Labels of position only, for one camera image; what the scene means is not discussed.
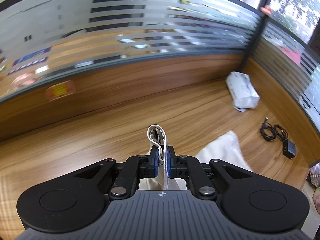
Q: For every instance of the black power adapter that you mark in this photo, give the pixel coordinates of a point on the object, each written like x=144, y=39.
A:
x=289, y=149

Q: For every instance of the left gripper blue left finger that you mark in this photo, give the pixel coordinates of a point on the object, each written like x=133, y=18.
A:
x=143, y=166

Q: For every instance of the white satin polo shirt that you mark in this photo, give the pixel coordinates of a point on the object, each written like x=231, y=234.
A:
x=225, y=147

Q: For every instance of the red certificate sticker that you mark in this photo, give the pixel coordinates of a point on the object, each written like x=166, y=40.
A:
x=60, y=90

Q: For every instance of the patterned floor mat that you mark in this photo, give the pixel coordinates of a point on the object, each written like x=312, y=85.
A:
x=314, y=174

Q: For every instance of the white tissue pack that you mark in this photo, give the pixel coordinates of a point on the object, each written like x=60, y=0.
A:
x=243, y=94

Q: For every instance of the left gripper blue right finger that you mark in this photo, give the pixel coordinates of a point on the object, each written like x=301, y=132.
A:
x=178, y=166

